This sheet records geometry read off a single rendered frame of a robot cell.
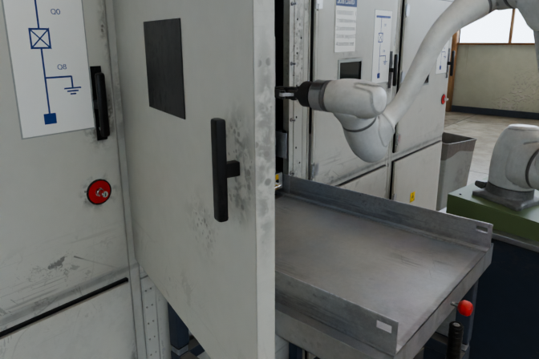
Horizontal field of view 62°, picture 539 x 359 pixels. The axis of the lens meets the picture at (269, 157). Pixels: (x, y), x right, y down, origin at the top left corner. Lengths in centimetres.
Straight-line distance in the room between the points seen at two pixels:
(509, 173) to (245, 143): 128
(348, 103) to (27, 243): 81
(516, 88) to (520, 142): 747
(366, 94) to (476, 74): 819
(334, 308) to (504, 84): 847
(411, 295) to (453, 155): 262
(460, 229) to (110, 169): 93
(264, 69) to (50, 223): 67
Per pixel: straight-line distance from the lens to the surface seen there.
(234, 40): 59
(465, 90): 943
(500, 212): 173
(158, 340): 141
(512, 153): 173
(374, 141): 131
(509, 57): 920
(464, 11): 142
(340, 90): 122
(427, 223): 139
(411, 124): 242
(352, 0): 182
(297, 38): 158
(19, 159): 102
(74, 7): 105
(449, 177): 367
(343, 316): 92
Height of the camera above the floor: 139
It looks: 15 degrees down
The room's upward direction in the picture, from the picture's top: straight up
